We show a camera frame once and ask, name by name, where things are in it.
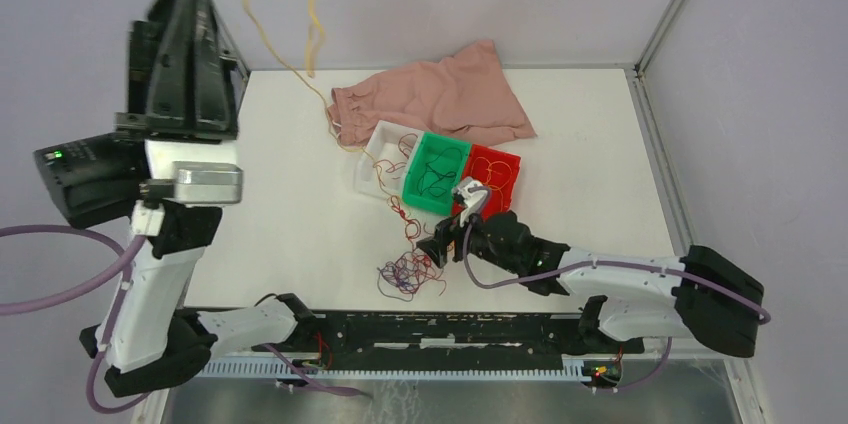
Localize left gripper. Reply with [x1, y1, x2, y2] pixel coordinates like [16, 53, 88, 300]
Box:
[129, 0, 251, 178]

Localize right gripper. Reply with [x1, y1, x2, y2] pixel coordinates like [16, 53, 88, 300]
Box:
[416, 200, 521, 275]

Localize coloured cable pile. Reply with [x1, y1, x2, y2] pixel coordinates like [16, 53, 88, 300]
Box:
[376, 195, 448, 303]

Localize yellow cable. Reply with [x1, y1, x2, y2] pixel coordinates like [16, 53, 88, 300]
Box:
[190, 0, 392, 204]

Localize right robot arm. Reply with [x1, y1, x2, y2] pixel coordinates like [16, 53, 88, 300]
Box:
[188, 40, 769, 357]

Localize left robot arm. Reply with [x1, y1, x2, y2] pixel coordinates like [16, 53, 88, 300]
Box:
[33, 0, 315, 397]

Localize green plastic bin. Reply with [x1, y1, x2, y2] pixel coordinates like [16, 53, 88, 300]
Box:
[401, 132, 471, 216]

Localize red plastic bin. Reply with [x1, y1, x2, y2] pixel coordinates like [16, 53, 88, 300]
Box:
[461, 144, 521, 219]

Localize translucent white bin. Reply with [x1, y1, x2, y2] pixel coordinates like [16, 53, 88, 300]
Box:
[353, 121, 424, 198]

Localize pink cloth shorts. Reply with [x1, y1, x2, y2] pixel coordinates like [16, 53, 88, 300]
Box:
[328, 39, 536, 146]

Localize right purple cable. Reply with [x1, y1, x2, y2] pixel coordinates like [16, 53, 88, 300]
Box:
[461, 185, 772, 326]

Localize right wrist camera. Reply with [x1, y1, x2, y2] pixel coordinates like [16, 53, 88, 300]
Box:
[452, 176, 492, 227]

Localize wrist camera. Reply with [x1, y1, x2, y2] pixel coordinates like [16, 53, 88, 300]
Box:
[139, 161, 244, 206]
[452, 176, 492, 227]

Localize black cables in green bin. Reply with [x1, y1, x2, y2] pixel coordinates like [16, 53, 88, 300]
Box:
[415, 145, 465, 200]

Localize red cables in white bin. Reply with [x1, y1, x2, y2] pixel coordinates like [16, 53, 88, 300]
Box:
[370, 132, 419, 194]

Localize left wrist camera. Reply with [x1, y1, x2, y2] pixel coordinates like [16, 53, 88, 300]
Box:
[139, 161, 244, 206]

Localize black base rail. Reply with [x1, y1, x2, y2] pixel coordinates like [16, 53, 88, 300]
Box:
[274, 309, 645, 372]

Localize white cable duct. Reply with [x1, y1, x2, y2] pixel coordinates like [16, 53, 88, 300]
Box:
[197, 354, 590, 383]

